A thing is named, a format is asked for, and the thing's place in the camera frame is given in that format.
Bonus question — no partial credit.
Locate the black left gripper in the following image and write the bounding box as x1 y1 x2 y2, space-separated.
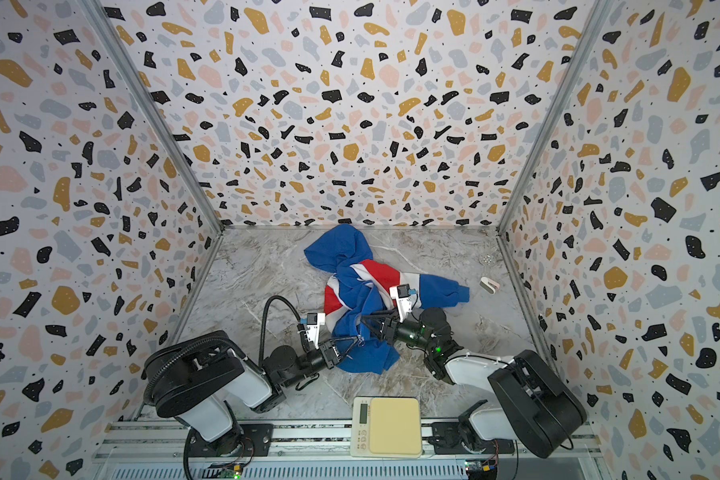
280 337 356 393

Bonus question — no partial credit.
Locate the blue red white jacket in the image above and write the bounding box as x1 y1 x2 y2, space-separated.
304 224 470 374

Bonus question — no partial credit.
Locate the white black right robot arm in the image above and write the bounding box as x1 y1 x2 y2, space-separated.
360 308 587 458

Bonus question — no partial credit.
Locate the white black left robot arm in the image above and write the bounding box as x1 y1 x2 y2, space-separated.
143 330 360 443

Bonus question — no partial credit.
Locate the cream kitchen scale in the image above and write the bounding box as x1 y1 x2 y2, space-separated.
350 397 423 459

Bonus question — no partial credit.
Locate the small white clip object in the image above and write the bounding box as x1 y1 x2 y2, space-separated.
480 277 500 295

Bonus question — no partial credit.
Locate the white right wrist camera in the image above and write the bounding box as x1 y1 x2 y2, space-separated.
389 284 416 322

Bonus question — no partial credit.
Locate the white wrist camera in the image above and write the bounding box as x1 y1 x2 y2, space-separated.
297 312 326 352
389 284 416 322

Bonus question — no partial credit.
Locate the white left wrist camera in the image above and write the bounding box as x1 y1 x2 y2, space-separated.
297 312 326 352

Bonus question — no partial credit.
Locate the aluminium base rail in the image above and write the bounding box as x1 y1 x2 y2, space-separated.
90 418 610 479

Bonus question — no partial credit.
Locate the black corrugated cable hose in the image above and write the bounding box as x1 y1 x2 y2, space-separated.
142 295 304 409

